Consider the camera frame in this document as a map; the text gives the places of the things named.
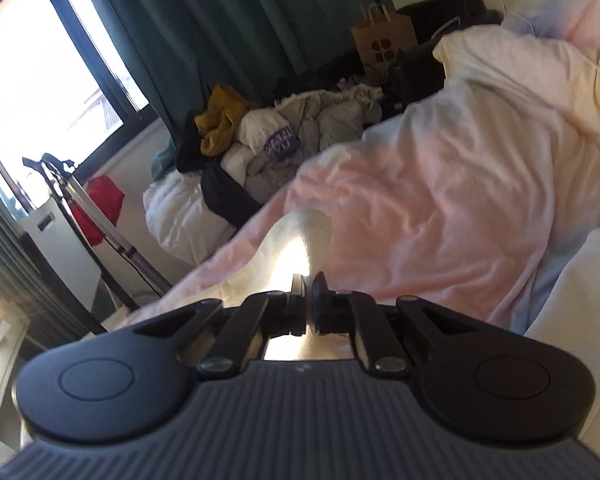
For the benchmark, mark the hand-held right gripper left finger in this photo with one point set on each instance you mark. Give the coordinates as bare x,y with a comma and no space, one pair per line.
298,294

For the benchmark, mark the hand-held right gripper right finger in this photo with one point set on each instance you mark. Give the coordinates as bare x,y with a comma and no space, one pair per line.
319,294

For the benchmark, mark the cream white garment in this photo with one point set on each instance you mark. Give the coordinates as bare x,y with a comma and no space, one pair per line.
300,240

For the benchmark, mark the pile of clothes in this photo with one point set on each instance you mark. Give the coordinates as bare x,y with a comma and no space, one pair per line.
185,220

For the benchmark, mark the black garment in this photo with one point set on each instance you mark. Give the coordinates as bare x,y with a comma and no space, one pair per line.
225,185

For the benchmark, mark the pastel pink duvet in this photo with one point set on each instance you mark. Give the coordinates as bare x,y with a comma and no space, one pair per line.
430,185

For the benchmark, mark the white sweatshirt with purple print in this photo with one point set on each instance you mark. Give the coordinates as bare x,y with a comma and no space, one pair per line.
260,135

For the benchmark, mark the grey crumpled garment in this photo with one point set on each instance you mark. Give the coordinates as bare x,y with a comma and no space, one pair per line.
330,115

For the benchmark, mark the mustard yellow garment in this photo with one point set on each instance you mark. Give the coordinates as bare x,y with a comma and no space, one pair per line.
220,120

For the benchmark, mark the teal cloth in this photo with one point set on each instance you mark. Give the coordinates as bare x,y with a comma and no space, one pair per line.
164,157

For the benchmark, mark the red bag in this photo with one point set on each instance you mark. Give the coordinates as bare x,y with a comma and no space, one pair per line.
100,205

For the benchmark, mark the white box appliance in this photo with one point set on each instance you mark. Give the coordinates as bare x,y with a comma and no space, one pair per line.
55,245

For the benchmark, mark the brown paper bag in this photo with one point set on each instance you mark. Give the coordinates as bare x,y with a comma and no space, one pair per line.
382,40

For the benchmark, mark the cream white cushion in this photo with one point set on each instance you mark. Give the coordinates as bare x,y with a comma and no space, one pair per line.
585,300

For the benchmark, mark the dark green curtain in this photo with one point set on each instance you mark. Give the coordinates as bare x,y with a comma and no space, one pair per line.
220,25

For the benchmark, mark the black framed window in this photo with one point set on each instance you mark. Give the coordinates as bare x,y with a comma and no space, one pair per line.
40,70

